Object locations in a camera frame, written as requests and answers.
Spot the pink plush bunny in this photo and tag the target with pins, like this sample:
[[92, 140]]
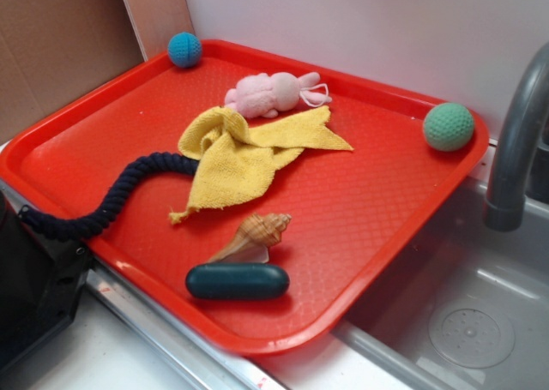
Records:
[[267, 96]]

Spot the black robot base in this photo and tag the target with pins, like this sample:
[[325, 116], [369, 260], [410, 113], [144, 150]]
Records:
[[41, 284]]

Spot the yellow cloth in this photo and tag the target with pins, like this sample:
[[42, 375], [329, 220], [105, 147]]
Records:
[[237, 163]]

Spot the tan conch seashell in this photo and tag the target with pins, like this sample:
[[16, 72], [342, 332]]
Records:
[[253, 239]]

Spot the red plastic tray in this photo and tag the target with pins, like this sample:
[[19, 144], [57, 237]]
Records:
[[352, 212]]

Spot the dark teal oblong case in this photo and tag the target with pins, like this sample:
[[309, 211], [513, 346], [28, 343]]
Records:
[[237, 281]]

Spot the blue crocheted ball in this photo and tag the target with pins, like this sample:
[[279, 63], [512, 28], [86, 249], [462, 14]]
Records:
[[184, 50]]

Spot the green dimpled ball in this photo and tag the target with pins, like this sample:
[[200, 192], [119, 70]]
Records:
[[448, 127]]

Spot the grey plastic sink basin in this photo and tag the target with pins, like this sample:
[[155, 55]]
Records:
[[461, 307]]

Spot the grey faucet spout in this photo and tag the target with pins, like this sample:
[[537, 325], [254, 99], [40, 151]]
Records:
[[520, 165]]

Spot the brown cardboard panel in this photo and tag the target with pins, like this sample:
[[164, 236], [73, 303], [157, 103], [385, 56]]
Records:
[[55, 51]]

